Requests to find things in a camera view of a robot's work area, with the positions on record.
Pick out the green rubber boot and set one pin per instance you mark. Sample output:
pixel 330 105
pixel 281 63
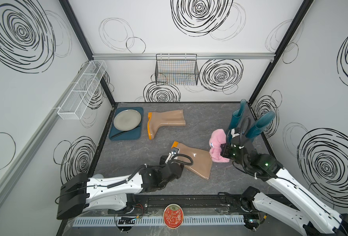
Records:
pixel 237 116
pixel 260 125

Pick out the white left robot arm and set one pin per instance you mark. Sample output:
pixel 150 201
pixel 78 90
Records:
pixel 82 193

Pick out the black wire basket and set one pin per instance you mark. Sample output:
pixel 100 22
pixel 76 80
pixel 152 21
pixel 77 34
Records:
pixel 177 72

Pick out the grey wall rail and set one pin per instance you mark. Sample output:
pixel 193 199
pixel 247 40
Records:
pixel 185 56

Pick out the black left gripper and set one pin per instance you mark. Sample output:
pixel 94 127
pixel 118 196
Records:
pixel 163 162

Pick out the black knife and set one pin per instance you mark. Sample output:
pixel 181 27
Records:
pixel 123 132

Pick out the copper tape roll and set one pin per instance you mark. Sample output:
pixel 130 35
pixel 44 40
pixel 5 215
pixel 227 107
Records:
pixel 98 176

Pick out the white wire shelf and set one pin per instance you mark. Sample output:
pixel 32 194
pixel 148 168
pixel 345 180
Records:
pixel 82 91

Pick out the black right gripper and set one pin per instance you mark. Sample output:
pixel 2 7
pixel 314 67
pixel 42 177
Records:
pixel 224 148

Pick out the white slotted cable duct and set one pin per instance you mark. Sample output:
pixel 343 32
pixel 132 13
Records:
pixel 189 220

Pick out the black mounting rail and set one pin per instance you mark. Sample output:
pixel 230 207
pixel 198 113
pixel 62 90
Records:
pixel 177 202

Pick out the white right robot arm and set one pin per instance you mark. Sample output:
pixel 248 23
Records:
pixel 308 215

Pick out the beige rubber boot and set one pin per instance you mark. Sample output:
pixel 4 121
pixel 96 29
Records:
pixel 160 119
pixel 202 161

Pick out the pink microfiber cloth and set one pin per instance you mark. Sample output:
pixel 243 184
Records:
pixel 217 139

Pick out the grey round plate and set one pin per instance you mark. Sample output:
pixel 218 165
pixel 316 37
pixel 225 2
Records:
pixel 127 120

